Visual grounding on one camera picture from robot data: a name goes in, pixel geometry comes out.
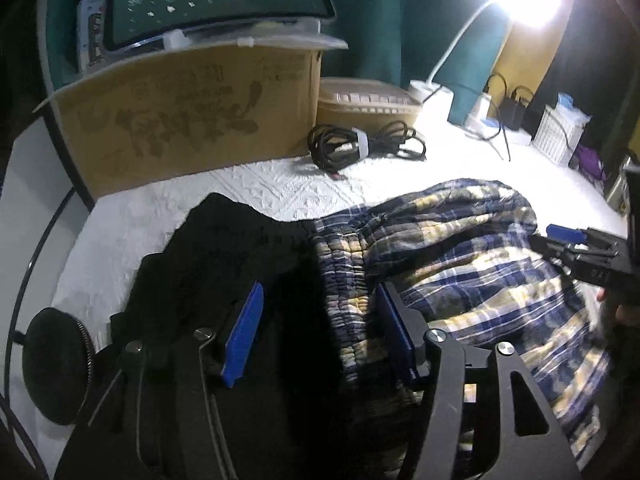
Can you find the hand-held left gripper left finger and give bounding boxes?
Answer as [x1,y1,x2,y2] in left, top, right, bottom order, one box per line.
[54,281,266,480]

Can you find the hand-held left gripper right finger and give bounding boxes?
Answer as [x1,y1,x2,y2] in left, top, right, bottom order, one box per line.
[374,282,584,480]

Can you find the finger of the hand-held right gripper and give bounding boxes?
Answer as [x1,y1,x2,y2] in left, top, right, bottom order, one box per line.
[530,236,576,267]
[546,224,588,245]

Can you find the blue plaid pants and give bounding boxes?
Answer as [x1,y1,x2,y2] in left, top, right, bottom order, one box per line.
[312,177,618,480]

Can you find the person's right hand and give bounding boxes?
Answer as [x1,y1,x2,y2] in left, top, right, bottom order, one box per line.
[597,287,640,347]

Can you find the purple object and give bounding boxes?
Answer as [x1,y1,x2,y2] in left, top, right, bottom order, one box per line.
[575,145,606,181]

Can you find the black cloth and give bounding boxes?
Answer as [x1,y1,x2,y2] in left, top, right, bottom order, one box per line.
[110,192,351,480]

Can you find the white slotted plastic basket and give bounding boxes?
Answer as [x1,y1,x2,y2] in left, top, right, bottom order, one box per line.
[532,105,586,166]

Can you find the white power strip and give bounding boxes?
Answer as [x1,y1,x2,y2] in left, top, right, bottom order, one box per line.
[465,117,533,146]

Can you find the blue white packet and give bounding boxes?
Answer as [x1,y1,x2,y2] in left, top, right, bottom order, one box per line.
[555,92,591,121]

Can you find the black charger plug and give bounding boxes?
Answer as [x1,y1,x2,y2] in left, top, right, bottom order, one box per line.
[501,95,526,128]

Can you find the white charger plug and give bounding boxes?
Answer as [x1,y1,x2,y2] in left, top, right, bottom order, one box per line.
[472,92,493,123]

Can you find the white textured tablecloth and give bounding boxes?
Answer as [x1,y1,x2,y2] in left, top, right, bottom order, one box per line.
[30,90,631,480]

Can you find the yellow curtain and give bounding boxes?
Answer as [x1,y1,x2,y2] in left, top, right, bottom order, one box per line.
[492,20,581,121]

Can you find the white desk lamp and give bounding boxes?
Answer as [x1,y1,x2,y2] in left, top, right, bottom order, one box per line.
[410,0,566,133]

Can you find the black round disc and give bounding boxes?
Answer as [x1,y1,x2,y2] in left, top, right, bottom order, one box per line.
[22,307,96,426]

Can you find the brown cardboard box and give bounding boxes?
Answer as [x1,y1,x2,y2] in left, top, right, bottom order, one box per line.
[32,45,323,200]

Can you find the clear plastic box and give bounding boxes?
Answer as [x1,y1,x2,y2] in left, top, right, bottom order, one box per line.
[77,0,350,68]

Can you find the black coiled cable bundle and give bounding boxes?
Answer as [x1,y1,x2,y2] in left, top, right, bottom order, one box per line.
[306,122,428,178]

